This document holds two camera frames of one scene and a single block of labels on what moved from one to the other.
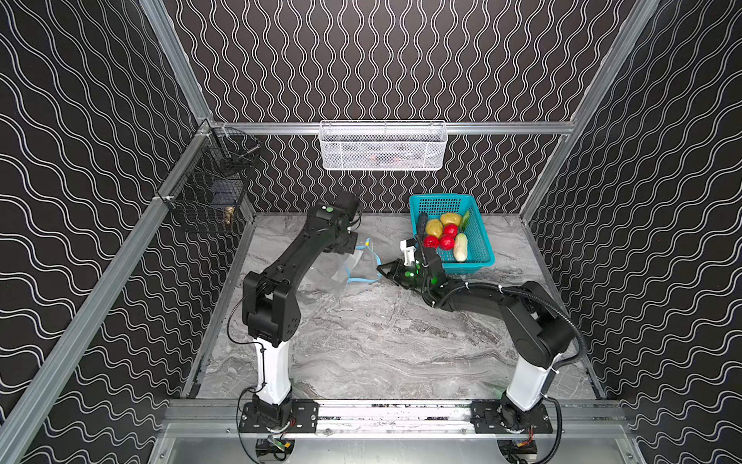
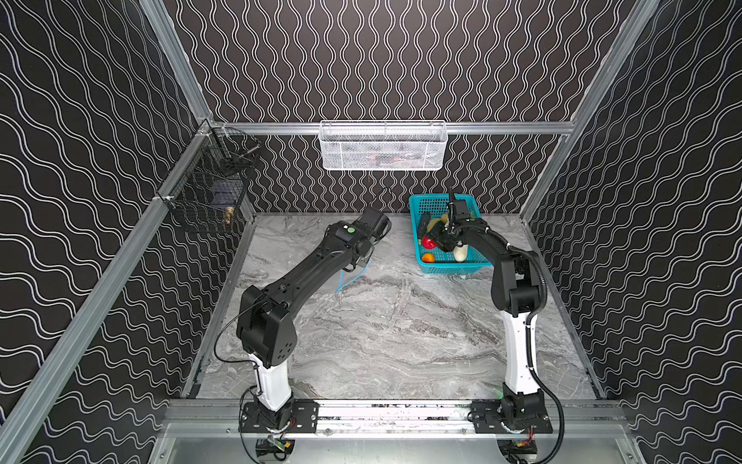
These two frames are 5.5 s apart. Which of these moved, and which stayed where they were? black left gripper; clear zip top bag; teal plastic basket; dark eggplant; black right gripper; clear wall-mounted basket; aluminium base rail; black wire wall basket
Moved: black right gripper; black left gripper; clear zip top bag
Stayed: clear wall-mounted basket; aluminium base rail; black wire wall basket; teal plastic basket; dark eggplant
